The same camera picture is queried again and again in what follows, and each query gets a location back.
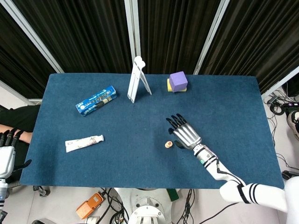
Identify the white and black shoe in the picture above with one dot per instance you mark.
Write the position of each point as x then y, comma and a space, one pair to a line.
294, 123

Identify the person in black clothes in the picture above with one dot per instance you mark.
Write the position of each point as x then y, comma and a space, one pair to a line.
21, 116

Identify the round wooden chess piece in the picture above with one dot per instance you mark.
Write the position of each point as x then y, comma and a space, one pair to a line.
168, 147
168, 143

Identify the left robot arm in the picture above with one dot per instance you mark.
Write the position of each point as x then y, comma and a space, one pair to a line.
2, 193

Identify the purple foam cube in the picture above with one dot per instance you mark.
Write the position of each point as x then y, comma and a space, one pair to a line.
178, 81

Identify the white folding stand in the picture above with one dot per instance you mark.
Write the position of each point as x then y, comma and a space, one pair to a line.
133, 81

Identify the orange foot pedal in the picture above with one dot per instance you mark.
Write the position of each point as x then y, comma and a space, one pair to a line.
90, 205

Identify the person forearm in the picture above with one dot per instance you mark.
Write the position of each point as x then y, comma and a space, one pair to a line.
26, 137

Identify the yellow sponge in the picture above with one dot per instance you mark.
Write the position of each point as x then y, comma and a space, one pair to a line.
168, 85

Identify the black pleated curtain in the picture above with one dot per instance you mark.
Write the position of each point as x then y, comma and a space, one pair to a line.
18, 63
257, 35
170, 35
88, 35

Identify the white toothpaste tube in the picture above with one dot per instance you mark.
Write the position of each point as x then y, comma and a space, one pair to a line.
79, 143

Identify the green block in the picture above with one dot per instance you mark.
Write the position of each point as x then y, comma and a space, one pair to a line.
172, 194

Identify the blue tablecloth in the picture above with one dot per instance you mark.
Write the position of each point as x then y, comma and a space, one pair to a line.
128, 140

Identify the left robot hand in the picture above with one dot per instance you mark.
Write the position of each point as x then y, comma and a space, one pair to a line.
5, 158

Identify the blue cookie box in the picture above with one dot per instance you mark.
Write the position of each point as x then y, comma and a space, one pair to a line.
95, 101

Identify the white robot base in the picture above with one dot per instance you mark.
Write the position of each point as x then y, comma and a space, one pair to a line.
144, 205

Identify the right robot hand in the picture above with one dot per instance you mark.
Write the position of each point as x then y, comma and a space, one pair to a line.
187, 135

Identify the white frame post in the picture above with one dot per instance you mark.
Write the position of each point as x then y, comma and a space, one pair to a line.
14, 92
211, 35
132, 28
35, 39
280, 81

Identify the black floor device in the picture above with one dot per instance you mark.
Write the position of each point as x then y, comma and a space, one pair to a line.
289, 174

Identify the black caster wheel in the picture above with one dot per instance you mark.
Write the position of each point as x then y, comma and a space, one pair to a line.
43, 191

